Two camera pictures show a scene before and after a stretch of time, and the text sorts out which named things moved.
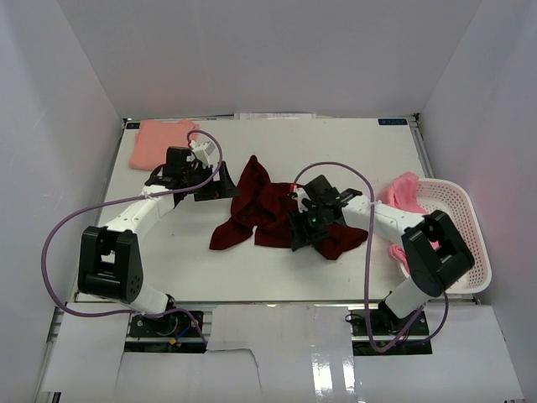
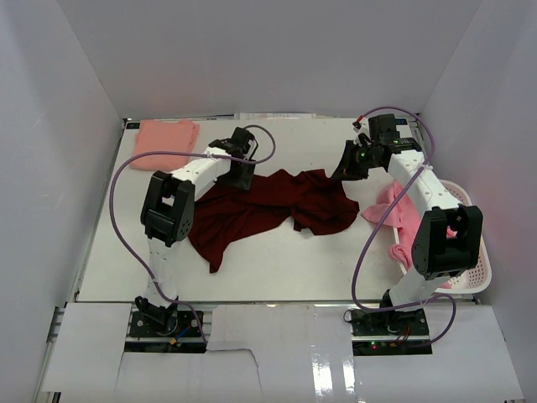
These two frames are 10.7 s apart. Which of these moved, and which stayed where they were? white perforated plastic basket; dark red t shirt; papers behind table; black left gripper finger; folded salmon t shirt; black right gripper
Moved: dark red t shirt; black left gripper finger; black right gripper
Stayed: white perforated plastic basket; folded salmon t shirt; papers behind table
